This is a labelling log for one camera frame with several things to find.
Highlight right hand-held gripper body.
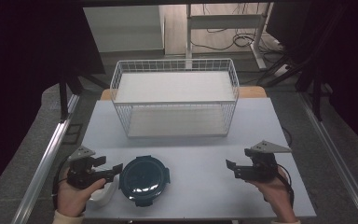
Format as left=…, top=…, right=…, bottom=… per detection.
left=243, top=140, right=293, bottom=183

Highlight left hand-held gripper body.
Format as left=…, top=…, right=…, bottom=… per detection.
left=66, top=146, right=116, bottom=189

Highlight dark blue round lid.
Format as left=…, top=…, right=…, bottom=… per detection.
left=118, top=155, right=172, bottom=208

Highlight white wire storage rack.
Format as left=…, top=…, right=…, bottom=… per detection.
left=109, top=58, right=241, bottom=139

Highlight person's left hand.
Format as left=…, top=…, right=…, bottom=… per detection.
left=56, top=177, right=106, bottom=217

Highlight person's right hand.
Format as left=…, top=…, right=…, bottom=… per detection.
left=248, top=167, right=297, bottom=222

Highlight cream left sleeve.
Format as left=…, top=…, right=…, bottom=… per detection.
left=51, top=209, right=86, bottom=224

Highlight black stand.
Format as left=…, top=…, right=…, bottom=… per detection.
left=58, top=69, right=110, bottom=123
left=260, top=6, right=349, bottom=122

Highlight wooden table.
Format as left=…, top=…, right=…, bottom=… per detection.
left=100, top=86, right=268, bottom=101

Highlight white power strip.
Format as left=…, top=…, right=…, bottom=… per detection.
left=272, top=63, right=292, bottom=78

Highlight grey cabinet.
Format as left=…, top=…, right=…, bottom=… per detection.
left=83, top=5, right=166, bottom=54

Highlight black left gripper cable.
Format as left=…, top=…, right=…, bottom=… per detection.
left=51, top=154, right=73, bottom=210

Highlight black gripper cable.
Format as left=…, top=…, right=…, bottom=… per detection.
left=51, top=154, right=73, bottom=210
left=275, top=162, right=295, bottom=207

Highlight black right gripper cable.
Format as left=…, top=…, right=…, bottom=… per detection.
left=275, top=162, right=295, bottom=207

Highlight metal rail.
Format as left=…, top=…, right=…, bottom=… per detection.
left=297, top=92, right=358, bottom=224
left=11, top=93, right=81, bottom=224

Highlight black floor cables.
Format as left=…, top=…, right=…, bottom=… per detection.
left=189, top=3, right=288, bottom=63

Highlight white desk frame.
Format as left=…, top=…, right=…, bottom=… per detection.
left=185, top=3, right=274, bottom=70

